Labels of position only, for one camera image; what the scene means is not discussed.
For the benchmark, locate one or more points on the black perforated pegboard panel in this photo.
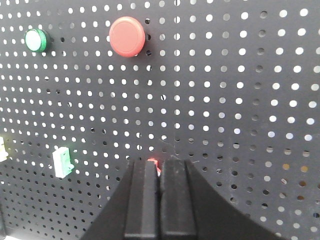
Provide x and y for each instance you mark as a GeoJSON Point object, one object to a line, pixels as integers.
{"type": "Point", "coordinates": [231, 85]}

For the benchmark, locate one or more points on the red toggle switch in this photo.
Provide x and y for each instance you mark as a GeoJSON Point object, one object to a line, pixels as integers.
{"type": "Point", "coordinates": [156, 163]}

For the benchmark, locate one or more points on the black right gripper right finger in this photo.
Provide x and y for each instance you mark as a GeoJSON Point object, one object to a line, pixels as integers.
{"type": "Point", "coordinates": [190, 209]}

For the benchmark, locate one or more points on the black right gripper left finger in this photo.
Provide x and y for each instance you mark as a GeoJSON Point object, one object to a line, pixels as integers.
{"type": "Point", "coordinates": [132, 213]}

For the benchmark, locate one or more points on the lower red round button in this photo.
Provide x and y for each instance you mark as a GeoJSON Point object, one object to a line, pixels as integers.
{"type": "Point", "coordinates": [127, 36]}

